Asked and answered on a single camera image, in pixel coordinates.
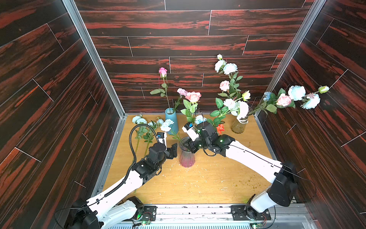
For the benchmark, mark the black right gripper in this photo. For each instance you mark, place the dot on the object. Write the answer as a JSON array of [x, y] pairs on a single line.
[[196, 141]]

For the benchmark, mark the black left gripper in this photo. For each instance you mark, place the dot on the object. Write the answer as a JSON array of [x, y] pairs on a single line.
[[173, 150]]

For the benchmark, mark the blue pink glass vase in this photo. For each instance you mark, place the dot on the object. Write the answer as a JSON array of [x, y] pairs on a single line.
[[187, 158]]

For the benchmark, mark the small blue flower sprig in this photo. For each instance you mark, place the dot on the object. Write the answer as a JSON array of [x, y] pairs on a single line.
[[147, 134]]

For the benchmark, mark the teal ceramic vase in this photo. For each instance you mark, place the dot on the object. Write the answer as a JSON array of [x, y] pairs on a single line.
[[171, 115]]

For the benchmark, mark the pink carnation flower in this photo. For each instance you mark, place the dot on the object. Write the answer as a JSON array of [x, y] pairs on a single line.
[[182, 94]]

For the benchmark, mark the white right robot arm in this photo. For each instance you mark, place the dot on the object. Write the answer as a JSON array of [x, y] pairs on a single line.
[[280, 175]]

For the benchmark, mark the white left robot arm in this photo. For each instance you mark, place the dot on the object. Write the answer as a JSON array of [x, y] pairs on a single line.
[[102, 211]]

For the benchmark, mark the clear ribbed glass vase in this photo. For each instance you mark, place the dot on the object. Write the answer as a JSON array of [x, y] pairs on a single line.
[[238, 128]]

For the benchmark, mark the red rose flower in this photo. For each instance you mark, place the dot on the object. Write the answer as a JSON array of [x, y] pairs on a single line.
[[220, 129]]

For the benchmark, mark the pink rose leafy stem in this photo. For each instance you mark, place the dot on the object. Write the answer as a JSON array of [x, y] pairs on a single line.
[[190, 105]]

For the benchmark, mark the white printed ribbon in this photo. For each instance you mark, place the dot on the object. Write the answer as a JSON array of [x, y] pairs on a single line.
[[243, 120]]

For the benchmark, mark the tall white pink bouquet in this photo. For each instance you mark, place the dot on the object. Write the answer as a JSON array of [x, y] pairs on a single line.
[[230, 87]]

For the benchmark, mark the blue pink flower spray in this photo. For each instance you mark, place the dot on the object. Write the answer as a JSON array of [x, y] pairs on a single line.
[[284, 99]]

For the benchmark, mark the pink rose bud stem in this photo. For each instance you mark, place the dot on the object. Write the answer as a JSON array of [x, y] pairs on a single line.
[[163, 90]]

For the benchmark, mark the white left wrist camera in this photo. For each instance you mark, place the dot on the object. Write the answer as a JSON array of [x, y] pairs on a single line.
[[161, 137]]

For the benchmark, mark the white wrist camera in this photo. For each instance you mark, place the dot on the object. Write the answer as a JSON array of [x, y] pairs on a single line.
[[161, 137], [190, 130]]

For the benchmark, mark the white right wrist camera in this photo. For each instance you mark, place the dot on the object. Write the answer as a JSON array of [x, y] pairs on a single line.
[[190, 130]]

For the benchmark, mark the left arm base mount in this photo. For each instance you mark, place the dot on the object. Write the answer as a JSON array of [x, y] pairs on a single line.
[[143, 213]]

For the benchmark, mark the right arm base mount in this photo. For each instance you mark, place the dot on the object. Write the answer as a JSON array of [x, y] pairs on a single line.
[[246, 212]]

